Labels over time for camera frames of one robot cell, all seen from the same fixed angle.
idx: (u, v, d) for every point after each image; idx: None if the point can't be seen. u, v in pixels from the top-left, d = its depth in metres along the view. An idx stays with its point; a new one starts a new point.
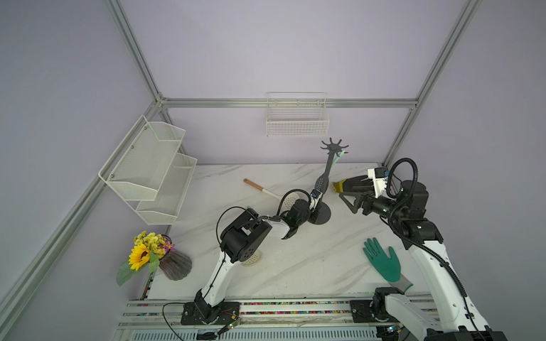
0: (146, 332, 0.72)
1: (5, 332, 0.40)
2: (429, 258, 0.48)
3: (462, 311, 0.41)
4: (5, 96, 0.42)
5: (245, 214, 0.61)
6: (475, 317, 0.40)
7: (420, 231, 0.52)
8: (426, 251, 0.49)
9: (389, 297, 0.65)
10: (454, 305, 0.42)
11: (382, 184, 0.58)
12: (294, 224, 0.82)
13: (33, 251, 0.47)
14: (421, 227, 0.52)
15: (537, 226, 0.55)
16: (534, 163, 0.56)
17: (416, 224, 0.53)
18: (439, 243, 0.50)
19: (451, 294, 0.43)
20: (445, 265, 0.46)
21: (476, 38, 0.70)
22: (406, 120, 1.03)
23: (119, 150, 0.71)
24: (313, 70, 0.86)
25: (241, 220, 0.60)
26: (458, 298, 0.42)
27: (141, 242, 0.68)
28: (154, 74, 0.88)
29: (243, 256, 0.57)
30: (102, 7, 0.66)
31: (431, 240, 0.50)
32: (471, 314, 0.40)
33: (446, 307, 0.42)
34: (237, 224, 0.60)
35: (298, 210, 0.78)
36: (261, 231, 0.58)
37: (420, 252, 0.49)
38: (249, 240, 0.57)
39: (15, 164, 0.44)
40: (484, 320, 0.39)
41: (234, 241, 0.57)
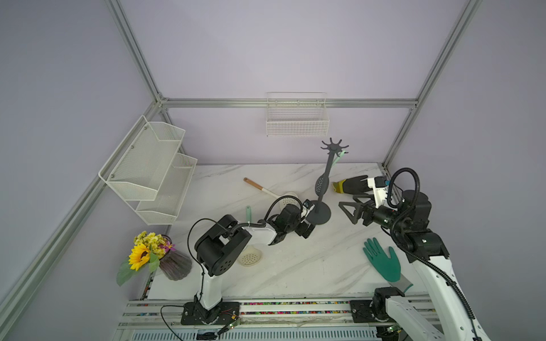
0: (146, 332, 0.72)
1: (5, 332, 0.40)
2: (436, 276, 0.46)
3: (470, 334, 0.40)
4: (6, 94, 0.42)
5: (221, 224, 0.54)
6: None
7: (425, 246, 0.49)
8: (431, 269, 0.47)
9: (389, 301, 0.64)
10: (462, 327, 0.40)
11: (382, 194, 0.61)
12: (282, 229, 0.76)
13: (33, 250, 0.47)
14: (426, 241, 0.50)
15: (537, 226, 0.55)
16: (533, 163, 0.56)
17: (421, 239, 0.51)
18: (445, 258, 0.48)
19: (458, 315, 0.41)
20: (451, 284, 0.45)
21: (475, 38, 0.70)
22: (406, 120, 1.03)
23: (119, 150, 0.71)
24: (313, 70, 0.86)
25: (217, 229, 0.54)
26: (465, 320, 0.41)
27: (141, 242, 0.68)
28: (154, 74, 0.88)
29: (220, 270, 0.51)
30: (102, 7, 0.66)
31: (436, 255, 0.48)
32: (479, 337, 0.39)
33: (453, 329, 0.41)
34: (212, 236, 0.53)
35: (287, 217, 0.74)
36: (237, 243, 0.51)
37: (425, 268, 0.47)
38: (222, 253, 0.50)
39: (15, 163, 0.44)
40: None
41: (210, 254, 0.51)
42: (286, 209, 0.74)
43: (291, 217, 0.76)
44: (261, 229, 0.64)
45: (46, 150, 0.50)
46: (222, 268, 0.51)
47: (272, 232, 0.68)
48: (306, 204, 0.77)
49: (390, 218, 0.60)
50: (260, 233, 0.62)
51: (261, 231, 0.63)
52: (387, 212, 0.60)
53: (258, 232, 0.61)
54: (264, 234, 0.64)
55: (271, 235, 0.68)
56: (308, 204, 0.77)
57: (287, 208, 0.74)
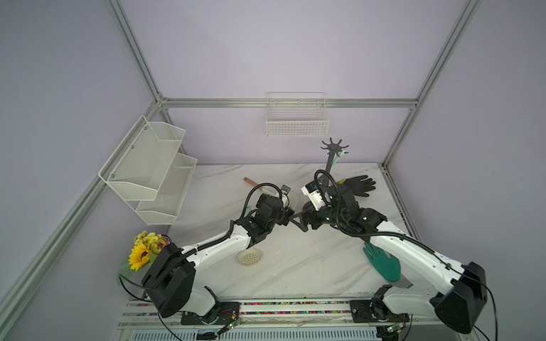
0: (146, 332, 0.72)
1: (5, 332, 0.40)
2: (391, 239, 0.51)
3: (442, 267, 0.44)
4: (6, 94, 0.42)
5: (161, 258, 0.45)
6: (452, 266, 0.44)
7: (367, 221, 0.55)
8: (382, 235, 0.52)
9: (386, 300, 0.64)
10: (434, 266, 0.45)
11: (317, 197, 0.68)
12: (264, 227, 0.64)
13: (33, 251, 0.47)
14: (367, 217, 0.56)
15: (536, 226, 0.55)
16: (532, 163, 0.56)
17: (362, 217, 0.56)
18: (387, 222, 0.54)
19: (426, 257, 0.46)
20: (404, 238, 0.50)
21: (474, 39, 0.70)
22: (406, 120, 1.03)
23: (119, 150, 0.71)
24: (313, 71, 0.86)
25: (158, 265, 0.45)
26: (431, 258, 0.46)
27: (141, 242, 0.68)
28: (155, 74, 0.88)
29: (168, 311, 0.44)
30: (102, 7, 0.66)
31: (384, 222, 0.54)
32: (448, 264, 0.44)
33: (430, 271, 0.45)
34: (153, 273, 0.45)
35: (268, 212, 0.63)
36: (181, 282, 0.42)
37: (380, 239, 0.52)
38: (165, 295, 0.43)
39: (15, 163, 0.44)
40: (457, 263, 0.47)
41: (153, 298, 0.44)
42: (264, 202, 0.62)
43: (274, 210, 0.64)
44: (219, 246, 0.52)
45: (46, 150, 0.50)
46: (171, 308, 0.44)
47: (242, 236, 0.57)
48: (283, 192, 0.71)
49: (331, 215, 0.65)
50: (222, 245, 0.52)
51: (222, 243, 0.53)
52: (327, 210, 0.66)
53: (220, 244, 0.52)
54: (229, 245, 0.53)
55: (243, 240, 0.57)
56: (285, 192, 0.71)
57: (265, 202, 0.62)
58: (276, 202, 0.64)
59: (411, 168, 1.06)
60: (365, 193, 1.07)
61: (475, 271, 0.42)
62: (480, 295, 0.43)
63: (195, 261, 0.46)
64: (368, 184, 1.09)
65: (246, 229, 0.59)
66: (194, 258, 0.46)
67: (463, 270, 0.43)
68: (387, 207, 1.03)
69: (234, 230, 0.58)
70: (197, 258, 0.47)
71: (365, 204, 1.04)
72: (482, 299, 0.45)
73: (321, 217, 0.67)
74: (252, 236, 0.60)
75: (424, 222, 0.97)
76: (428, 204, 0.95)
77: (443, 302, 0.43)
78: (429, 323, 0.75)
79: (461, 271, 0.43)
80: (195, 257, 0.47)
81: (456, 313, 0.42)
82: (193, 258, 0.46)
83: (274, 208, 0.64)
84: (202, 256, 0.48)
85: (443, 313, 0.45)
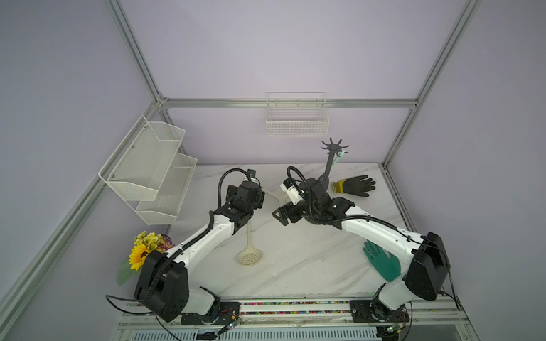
0: (146, 332, 0.72)
1: (5, 332, 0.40)
2: (357, 220, 0.54)
3: (404, 240, 0.47)
4: (6, 95, 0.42)
5: (146, 268, 0.43)
6: (412, 237, 0.48)
7: (337, 208, 0.59)
8: (350, 219, 0.55)
9: (382, 298, 0.64)
10: (397, 239, 0.48)
11: (294, 192, 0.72)
12: (244, 209, 0.65)
13: (33, 251, 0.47)
14: (336, 205, 0.59)
15: (535, 226, 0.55)
16: (532, 163, 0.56)
17: (333, 206, 0.60)
18: (355, 207, 0.58)
19: (390, 233, 0.50)
20: (369, 217, 0.54)
21: (474, 39, 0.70)
22: (406, 121, 1.04)
23: (119, 150, 0.71)
24: (313, 71, 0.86)
25: (146, 275, 0.44)
26: (394, 234, 0.49)
27: (141, 242, 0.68)
28: (155, 74, 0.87)
29: (172, 314, 0.44)
30: (102, 8, 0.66)
31: (351, 209, 0.57)
32: (409, 236, 0.48)
33: (394, 244, 0.48)
34: (144, 284, 0.44)
35: (246, 194, 0.63)
36: (175, 284, 0.41)
37: (350, 222, 0.55)
38: (164, 300, 0.42)
39: (15, 163, 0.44)
40: (416, 234, 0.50)
41: (153, 306, 0.43)
42: (240, 187, 0.64)
43: (252, 192, 0.65)
44: (204, 240, 0.51)
45: (46, 150, 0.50)
46: (174, 310, 0.44)
47: (225, 223, 0.57)
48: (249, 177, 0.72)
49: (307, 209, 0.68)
50: (207, 239, 0.51)
51: (206, 236, 0.52)
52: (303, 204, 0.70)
53: (203, 239, 0.51)
54: (215, 236, 0.53)
55: (227, 226, 0.56)
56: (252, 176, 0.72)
57: (239, 188, 0.64)
58: (249, 185, 0.63)
59: (411, 168, 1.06)
60: (365, 192, 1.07)
61: (434, 239, 0.46)
62: (441, 261, 0.47)
63: (184, 261, 0.45)
64: (368, 183, 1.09)
65: (227, 216, 0.59)
66: (182, 258, 0.45)
67: (422, 240, 0.47)
68: (387, 207, 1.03)
69: (217, 221, 0.57)
70: (185, 257, 0.46)
71: (365, 204, 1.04)
72: (443, 266, 0.47)
73: (300, 209, 0.70)
74: (236, 220, 0.59)
75: (423, 222, 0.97)
76: (428, 204, 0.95)
77: (409, 272, 0.46)
78: (429, 324, 0.75)
79: (420, 241, 0.47)
80: (183, 256, 0.46)
81: (421, 283, 0.45)
82: (182, 258, 0.46)
83: (249, 190, 0.64)
84: (190, 253, 0.47)
85: (411, 285, 0.48)
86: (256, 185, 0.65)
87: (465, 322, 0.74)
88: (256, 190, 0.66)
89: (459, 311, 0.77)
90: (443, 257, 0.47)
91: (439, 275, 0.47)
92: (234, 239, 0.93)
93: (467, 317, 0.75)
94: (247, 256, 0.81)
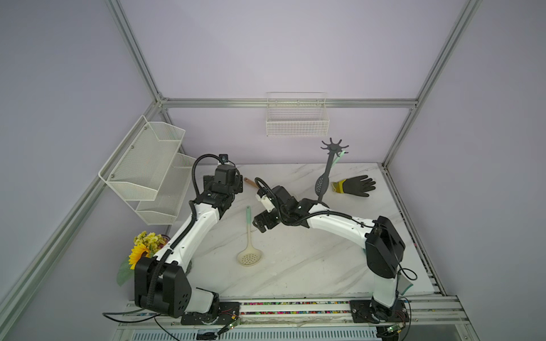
0: (146, 332, 0.72)
1: (5, 332, 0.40)
2: (319, 216, 0.59)
3: (358, 226, 0.53)
4: (6, 94, 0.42)
5: (138, 276, 0.42)
6: (365, 222, 0.53)
7: (301, 209, 0.63)
8: (312, 216, 0.60)
9: (377, 296, 0.65)
10: (353, 228, 0.53)
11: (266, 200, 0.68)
12: (225, 192, 0.63)
13: (33, 251, 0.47)
14: (301, 206, 0.64)
15: (535, 227, 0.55)
16: (532, 163, 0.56)
17: (298, 207, 0.65)
18: (316, 204, 0.63)
19: (346, 222, 0.55)
20: (329, 212, 0.59)
21: (474, 39, 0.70)
22: (406, 121, 1.04)
23: (119, 150, 0.71)
24: (313, 70, 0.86)
25: (139, 283, 0.42)
26: (351, 222, 0.54)
27: (141, 242, 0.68)
28: (155, 74, 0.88)
29: (180, 310, 0.45)
30: (102, 8, 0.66)
31: (314, 207, 0.63)
32: (362, 222, 0.53)
33: (352, 233, 0.53)
34: (142, 291, 0.43)
35: (225, 177, 0.62)
36: (174, 283, 0.41)
37: (314, 219, 0.60)
38: (168, 301, 0.42)
39: (15, 163, 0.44)
40: (368, 219, 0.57)
41: (158, 309, 0.43)
42: (217, 171, 0.61)
43: (230, 173, 0.64)
44: (191, 234, 0.49)
45: (46, 150, 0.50)
46: (181, 305, 0.45)
47: (209, 211, 0.55)
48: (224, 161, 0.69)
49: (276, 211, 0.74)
50: (193, 232, 0.50)
51: (192, 230, 0.50)
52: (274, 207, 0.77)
53: (190, 234, 0.49)
54: (201, 226, 0.52)
55: (211, 214, 0.55)
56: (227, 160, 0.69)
57: (217, 172, 0.62)
58: (225, 168, 0.61)
59: (411, 168, 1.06)
60: (365, 192, 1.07)
61: (384, 222, 0.51)
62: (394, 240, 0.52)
63: (176, 259, 0.44)
64: (368, 183, 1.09)
65: (209, 203, 0.57)
66: (174, 258, 0.44)
67: (374, 224, 0.52)
68: (387, 208, 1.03)
69: (200, 210, 0.55)
70: (177, 255, 0.45)
71: (365, 204, 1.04)
72: (396, 244, 0.52)
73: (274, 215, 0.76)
74: (219, 204, 0.58)
75: (423, 222, 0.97)
76: (428, 204, 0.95)
77: (369, 256, 0.51)
78: (429, 324, 0.75)
79: (372, 224, 0.52)
80: (175, 255, 0.45)
81: (379, 263, 0.50)
82: (173, 257, 0.44)
83: (228, 172, 0.63)
84: (180, 251, 0.46)
85: (374, 266, 0.52)
86: (233, 168, 0.64)
87: (465, 322, 0.74)
88: (234, 172, 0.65)
89: (459, 311, 0.77)
90: (394, 236, 0.52)
91: (394, 254, 0.51)
92: (234, 239, 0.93)
93: (467, 317, 0.75)
94: (246, 256, 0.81)
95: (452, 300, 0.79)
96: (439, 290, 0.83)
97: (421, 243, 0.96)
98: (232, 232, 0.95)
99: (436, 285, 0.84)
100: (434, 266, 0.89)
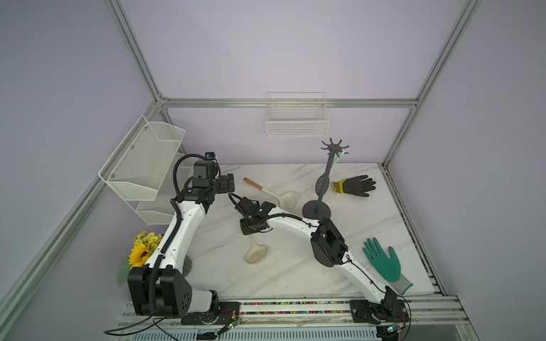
0: (146, 332, 0.72)
1: (5, 332, 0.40)
2: (276, 217, 0.70)
3: (306, 226, 0.64)
4: (6, 95, 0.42)
5: (134, 286, 0.40)
6: (311, 223, 0.64)
7: (262, 212, 0.73)
8: (271, 218, 0.70)
9: (372, 298, 0.66)
10: (302, 228, 0.64)
11: None
12: (206, 185, 0.61)
13: (33, 251, 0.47)
14: (262, 208, 0.74)
15: (534, 226, 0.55)
16: (532, 163, 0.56)
17: (259, 209, 0.74)
18: (273, 207, 0.73)
19: (296, 222, 0.66)
20: (284, 214, 0.70)
21: (475, 39, 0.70)
22: (406, 120, 1.03)
23: (119, 150, 0.71)
24: (314, 69, 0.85)
25: (136, 294, 0.41)
26: (301, 222, 0.65)
27: (141, 242, 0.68)
28: (155, 75, 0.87)
29: (185, 309, 0.46)
30: (101, 8, 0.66)
31: (273, 209, 0.73)
32: (309, 223, 0.64)
33: (301, 232, 0.64)
34: (141, 300, 0.42)
35: (205, 170, 0.61)
36: (173, 286, 0.41)
37: (272, 220, 0.70)
38: (170, 303, 0.42)
39: (15, 164, 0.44)
40: (315, 219, 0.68)
41: (163, 312, 0.43)
42: (196, 165, 0.60)
43: (210, 167, 0.63)
44: (180, 234, 0.48)
45: (46, 150, 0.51)
46: (185, 304, 0.46)
47: (194, 208, 0.53)
48: (210, 158, 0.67)
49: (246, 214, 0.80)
50: (182, 231, 0.48)
51: (180, 230, 0.49)
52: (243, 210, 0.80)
53: (178, 234, 0.48)
54: (188, 225, 0.50)
55: (197, 210, 0.53)
56: (212, 156, 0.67)
57: (196, 167, 0.60)
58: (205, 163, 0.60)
59: (411, 168, 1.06)
60: (365, 192, 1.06)
61: (326, 222, 0.63)
62: (335, 236, 0.64)
63: (170, 262, 0.43)
64: (368, 183, 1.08)
65: (193, 199, 0.55)
66: (168, 261, 0.43)
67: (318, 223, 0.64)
68: (387, 208, 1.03)
69: (185, 208, 0.53)
70: (170, 258, 0.44)
71: (365, 204, 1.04)
72: (335, 238, 0.64)
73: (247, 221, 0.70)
74: (202, 199, 0.56)
75: (423, 222, 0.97)
76: (428, 203, 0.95)
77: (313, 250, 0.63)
78: (429, 323, 0.75)
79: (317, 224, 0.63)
80: (168, 259, 0.43)
81: (320, 255, 0.62)
82: (167, 261, 0.43)
83: (207, 165, 0.62)
84: (173, 253, 0.45)
85: (320, 259, 0.65)
86: (212, 160, 0.63)
87: (465, 322, 0.74)
88: (213, 165, 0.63)
89: (459, 311, 0.77)
90: (335, 232, 0.64)
91: (333, 247, 0.64)
92: (234, 239, 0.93)
93: (466, 317, 0.75)
94: (252, 256, 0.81)
95: (452, 300, 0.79)
96: (439, 290, 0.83)
97: (421, 243, 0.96)
98: (232, 232, 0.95)
99: (436, 285, 0.84)
100: (434, 265, 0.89)
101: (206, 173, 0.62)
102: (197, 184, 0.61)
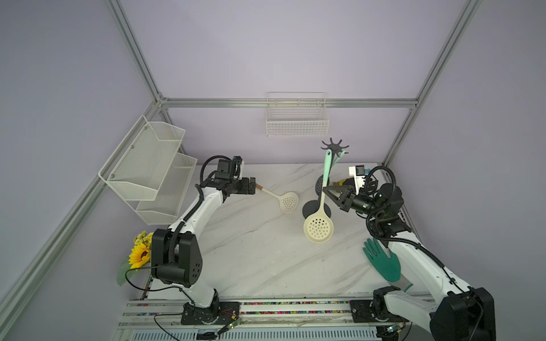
0: (146, 332, 0.72)
1: (5, 332, 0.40)
2: (406, 244, 0.54)
3: (446, 279, 0.45)
4: (5, 96, 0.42)
5: (156, 247, 0.46)
6: (458, 281, 0.45)
7: (391, 226, 0.59)
8: (400, 242, 0.55)
9: (387, 296, 0.65)
10: (437, 276, 0.46)
11: (360, 182, 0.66)
12: (227, 178, 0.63)
13: (33, 252, 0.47)
14: (392, 224, 0.60)
15: (534, 227, 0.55)
16: (533, 164, 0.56)
17: (388, 222, 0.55)
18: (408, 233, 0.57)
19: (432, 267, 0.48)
20: (419, 246, 0.53)
21: (475, 38, 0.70)
22: (406, 120, 1.03)
23: (119, 149, 0.70)
24: (313, 70, 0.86)
25: (158, 252, 0.46)
26: (439, 270, 0.47)
27: (141, 242, 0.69)
28: (154, 74, 0.88)
29: (193, 278, 0.49)
30: (99, 7, 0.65)
31: (403, 231, 0.58)
32: (453, 278, 0.45)
33: (433, 281, 0.46)
34: (160, 261, 0.46)
35: (227, 165, 0.69)
36: (190, 250, 0.45)
37: (397, 244, 0.55)
38: (184, 267, 0.46)
39: (15, 164, 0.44)
40: (465, 281, 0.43)
41: (174, 278, 0.47)
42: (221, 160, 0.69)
43: (232, 165, 0.71)
44: (201, 209, 0.54)
45: (46, 151, 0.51)
46: (194, 274, 0.49)
47: (215, 192, 0.60)
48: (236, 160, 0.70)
49: (370, 204, 0.66)
50: (202, 207, 0.55)
51: (201, 206, 0.55)
52: (365, 198, 0.65)
53: (200, 209, 0.54)
54: (208, 204, 0.57)
55: (217, 195, 0.60)
56: (238, 159, 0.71)
57: (220, 162, 0.69)
58: (227, 160, 0.68)
59: (411, 168, 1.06)
60: None
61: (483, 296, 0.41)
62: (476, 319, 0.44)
63: (190, 229, 0.49)
64: None
65: (214, 186, 0.62)
66: (187, 228, 0.49)
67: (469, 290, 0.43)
68: None
69: (205, 192, 0.60)
70: (189, 226, 0.49)
71: None
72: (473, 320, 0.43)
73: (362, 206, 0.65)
74: (222, 189, 0.63)
75: (423, 222, 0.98)
76: (427, 203, 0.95)
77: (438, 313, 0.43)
78: None
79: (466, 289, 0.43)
80: (188, 226, 0.49)
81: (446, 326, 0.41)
82: (187, 228, 0.49)
83: (230, 161, 0.71)
84: (193, 223, 0.50)
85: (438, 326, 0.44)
86: (236, 162, 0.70)
87: None
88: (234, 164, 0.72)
89: None
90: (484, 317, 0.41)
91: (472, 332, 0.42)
92: (234, 239, 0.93)
93: None
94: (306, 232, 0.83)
95: None
96: None
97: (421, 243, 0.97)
98: (232, 232, 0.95)
99: None
100: None
101: (228, 170, 0.70)
102: (217, 177, 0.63)
